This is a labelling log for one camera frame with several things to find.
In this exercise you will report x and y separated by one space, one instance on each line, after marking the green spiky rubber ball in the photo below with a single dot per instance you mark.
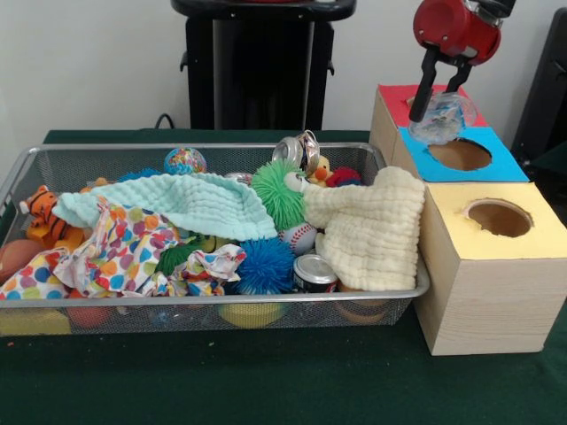
279 191

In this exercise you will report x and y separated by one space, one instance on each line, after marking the brown toy football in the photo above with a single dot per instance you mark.
13 258

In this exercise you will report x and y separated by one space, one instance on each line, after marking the cream knitted cloth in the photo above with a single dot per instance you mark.
376 226

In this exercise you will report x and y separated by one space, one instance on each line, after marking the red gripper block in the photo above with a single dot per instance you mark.
456 31

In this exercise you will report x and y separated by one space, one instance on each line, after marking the polka dot colourful cloth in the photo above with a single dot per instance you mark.
97 257

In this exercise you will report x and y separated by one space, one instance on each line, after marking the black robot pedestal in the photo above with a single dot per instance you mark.
266 80

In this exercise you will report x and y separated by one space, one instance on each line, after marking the black upright panel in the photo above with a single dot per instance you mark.
545 88

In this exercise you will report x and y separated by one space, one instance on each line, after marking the black labelled silver can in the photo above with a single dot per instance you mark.
314 273

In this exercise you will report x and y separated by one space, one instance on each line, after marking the mint green fuzzy cloth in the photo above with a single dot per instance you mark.
177 200

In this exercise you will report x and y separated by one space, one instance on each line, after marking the blue spiky rubber ball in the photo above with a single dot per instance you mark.
266 266

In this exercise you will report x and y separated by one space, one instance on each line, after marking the dark green side table cloth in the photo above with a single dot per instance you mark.
554 161

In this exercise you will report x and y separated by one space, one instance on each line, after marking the small globe ball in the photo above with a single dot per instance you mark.
184 161

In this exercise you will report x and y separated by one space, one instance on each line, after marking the crushed silver can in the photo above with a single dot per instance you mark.
297 149

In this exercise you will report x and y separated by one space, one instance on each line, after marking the wooden box with three holes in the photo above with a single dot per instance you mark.
478 301

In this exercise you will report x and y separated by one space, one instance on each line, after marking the clear plastic bottle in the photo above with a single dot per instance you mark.
443 119

